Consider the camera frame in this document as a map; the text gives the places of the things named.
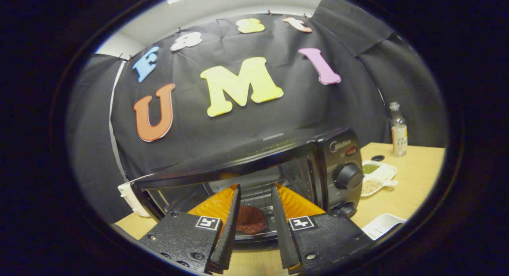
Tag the black toaster oven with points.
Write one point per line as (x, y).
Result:
(342, 148)

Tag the black backdrop cloth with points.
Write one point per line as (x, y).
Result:
(278, 113)

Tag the clear glass bottle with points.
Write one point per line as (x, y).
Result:
(398, 133)

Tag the white toaster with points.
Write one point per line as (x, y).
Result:
(127, 194)

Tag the white divided dish with grains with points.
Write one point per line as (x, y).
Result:
(382, 172)

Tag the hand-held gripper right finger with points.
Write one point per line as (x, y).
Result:
(283, 228)

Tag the white rectangular plastic tray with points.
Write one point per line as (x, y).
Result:
(381, 225)

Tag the red-brown meat slice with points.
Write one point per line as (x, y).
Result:
(250, 221)

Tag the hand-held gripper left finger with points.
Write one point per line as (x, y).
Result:
(230, 228)

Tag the small black bottle cap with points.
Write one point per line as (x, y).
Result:
(377, 158)

